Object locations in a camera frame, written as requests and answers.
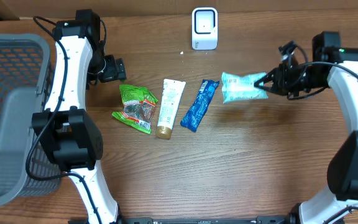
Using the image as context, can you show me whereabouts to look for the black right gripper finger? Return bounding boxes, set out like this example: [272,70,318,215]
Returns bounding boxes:
[254,83,278,94]
[254,68,277,86]

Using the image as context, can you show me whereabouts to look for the mint tissue wipes pack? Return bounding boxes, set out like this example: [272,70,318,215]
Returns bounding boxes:
[221,72,268,104]

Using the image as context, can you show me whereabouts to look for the green snack bag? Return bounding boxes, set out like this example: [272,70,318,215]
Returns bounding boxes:
[112,84,158,134]

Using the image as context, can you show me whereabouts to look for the white cream tube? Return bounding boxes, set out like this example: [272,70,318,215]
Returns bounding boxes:
[156,79,186,139]

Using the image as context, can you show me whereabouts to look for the blue snack wrapper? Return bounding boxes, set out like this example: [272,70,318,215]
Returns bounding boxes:
[180,80,220,132]

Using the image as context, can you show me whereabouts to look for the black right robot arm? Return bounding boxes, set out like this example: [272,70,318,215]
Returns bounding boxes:
[254,31,358,223]

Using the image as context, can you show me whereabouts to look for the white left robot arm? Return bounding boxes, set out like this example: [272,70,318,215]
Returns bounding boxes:
[25,9,126,223]

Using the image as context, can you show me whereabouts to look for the white barcode scanner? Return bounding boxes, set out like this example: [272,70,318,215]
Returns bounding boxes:
[191,7,218,50]

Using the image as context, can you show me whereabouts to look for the grey plastic basket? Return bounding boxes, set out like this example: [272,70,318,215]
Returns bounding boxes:
[0,34,60,206]

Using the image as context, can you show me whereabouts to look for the black camera cable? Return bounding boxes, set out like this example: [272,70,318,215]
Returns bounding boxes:
[286,43,358,125]

